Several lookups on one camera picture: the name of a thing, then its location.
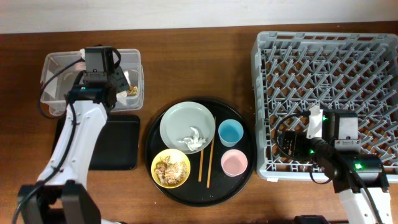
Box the brown food wrapper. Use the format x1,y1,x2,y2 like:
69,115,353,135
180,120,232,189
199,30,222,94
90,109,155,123
126,85,139,96

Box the grey plate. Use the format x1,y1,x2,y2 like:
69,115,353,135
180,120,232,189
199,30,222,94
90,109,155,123
160,101,216,154

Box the white napkin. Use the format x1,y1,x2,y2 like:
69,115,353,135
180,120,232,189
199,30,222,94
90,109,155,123
179,126,207,151

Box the yellow bowl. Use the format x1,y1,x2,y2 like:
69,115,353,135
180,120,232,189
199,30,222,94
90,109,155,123
150,149,191,189

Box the peanut shells and rice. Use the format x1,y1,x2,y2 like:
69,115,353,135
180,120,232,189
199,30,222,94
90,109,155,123
154,156,188,186

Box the blue cup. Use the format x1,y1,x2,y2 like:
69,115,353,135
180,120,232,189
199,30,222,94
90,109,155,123
218,119,244,147

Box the pink cup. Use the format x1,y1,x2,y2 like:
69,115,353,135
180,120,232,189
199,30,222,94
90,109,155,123
221,149,248,177

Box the wooden chopstick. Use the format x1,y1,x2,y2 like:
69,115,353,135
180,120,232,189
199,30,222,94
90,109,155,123
206,132,215,189
198,149,204,182

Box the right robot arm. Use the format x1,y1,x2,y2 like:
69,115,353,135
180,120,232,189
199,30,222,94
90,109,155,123
274,107,392,223

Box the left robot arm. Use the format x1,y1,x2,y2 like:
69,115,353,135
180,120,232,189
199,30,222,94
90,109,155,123
12,46,129,223

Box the clear plastic waste bin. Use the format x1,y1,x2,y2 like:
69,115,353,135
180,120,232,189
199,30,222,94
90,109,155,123
40,49,144,116

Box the grey dishwasher rack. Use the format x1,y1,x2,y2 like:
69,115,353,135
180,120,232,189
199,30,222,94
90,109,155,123
251,31,397,184

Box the black rectangular tray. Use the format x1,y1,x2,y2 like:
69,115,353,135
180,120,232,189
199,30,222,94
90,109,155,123
51,114,141,172

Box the round black serving tray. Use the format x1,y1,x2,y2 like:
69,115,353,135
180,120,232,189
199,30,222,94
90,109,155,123
155,98,257,207

